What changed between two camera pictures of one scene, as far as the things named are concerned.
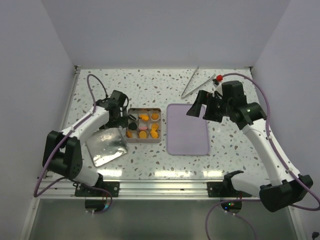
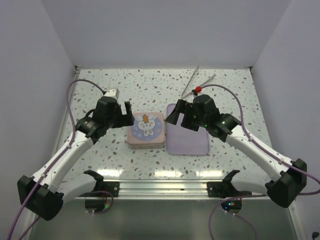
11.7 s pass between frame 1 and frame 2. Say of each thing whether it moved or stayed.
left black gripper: stayed
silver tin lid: moved
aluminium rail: stayed
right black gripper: moved
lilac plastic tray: stayed
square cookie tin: moved
